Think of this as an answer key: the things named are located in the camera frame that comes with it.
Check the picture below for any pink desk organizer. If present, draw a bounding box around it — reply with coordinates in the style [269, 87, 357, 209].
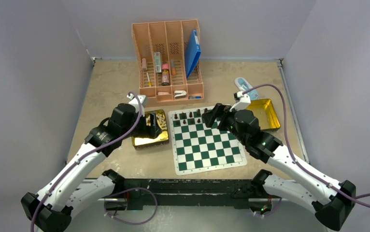
[131, 19, 204, 107]

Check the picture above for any blue white packaged item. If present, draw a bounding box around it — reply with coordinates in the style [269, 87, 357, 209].
[234, 77, 259, 101]

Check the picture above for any white green box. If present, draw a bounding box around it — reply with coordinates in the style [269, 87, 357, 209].
[154, 51, 162, 73]

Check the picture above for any gold tin tray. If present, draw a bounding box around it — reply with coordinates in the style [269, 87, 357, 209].
[246, 99, 281, 131]
[132, 109, 170, 150]

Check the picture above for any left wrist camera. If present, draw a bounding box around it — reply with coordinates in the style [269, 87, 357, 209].
[127, 93, 148, 113]

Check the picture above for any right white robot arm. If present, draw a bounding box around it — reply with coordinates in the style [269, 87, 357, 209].
[201, 103, 356, 231]

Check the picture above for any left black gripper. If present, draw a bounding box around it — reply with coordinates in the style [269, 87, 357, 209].
[121, 111, 161, 139]

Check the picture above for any white stapler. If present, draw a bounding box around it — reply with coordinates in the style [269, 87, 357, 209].
[174, 90, 187, 99]

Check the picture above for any blue folder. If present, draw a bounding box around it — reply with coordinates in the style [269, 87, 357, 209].
[184, 29, 201, 79]

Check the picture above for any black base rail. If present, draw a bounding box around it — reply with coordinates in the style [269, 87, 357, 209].
[111, 178, 279, 211]

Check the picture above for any right gold tin tray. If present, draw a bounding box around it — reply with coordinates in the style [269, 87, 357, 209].
[246, 99, 281, 131]

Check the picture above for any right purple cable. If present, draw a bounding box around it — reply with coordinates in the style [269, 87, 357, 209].
[242, 84, 370, 212]

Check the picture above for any green white chess board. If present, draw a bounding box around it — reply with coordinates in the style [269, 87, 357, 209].
[168, 106, 247, 175]

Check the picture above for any brown bottle pink cap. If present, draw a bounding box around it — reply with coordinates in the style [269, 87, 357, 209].
[161, 63, 170, 86]

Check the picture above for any purple cable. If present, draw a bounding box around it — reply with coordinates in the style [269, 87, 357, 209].
[29, 92, 144, 232]
[242, 84, 370, 212]

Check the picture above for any pile of light chess pieces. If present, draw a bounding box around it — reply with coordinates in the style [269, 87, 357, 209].
[145, 113, 168, 131]

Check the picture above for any left gold tin tray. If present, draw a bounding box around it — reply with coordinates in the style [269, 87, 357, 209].
[132, 109, 170, 150]

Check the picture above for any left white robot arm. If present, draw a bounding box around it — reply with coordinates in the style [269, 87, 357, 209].
[21, 103, 162, 232]

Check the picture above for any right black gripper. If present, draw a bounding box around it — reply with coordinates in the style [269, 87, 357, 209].
[202, 103, 248, 146]

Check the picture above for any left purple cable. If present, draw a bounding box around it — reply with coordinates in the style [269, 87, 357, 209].
[29, 92, 144, 232]

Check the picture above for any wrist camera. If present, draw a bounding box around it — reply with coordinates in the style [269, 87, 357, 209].
[230, 91, 251, 112]
[127, 93, 148, 113]

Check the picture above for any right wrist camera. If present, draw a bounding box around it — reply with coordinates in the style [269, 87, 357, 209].
[230, 91, 251, 112]

